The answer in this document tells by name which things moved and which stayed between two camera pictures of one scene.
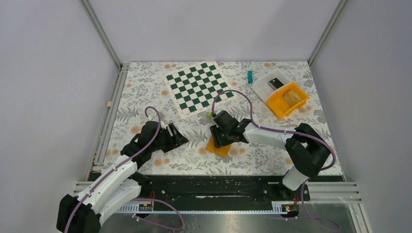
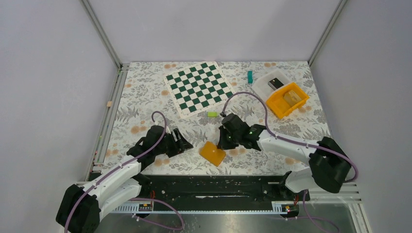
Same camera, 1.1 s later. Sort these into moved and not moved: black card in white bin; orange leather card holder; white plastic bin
Moved: orange leather card holder
Not moved: white plastic bin; black card in white bin
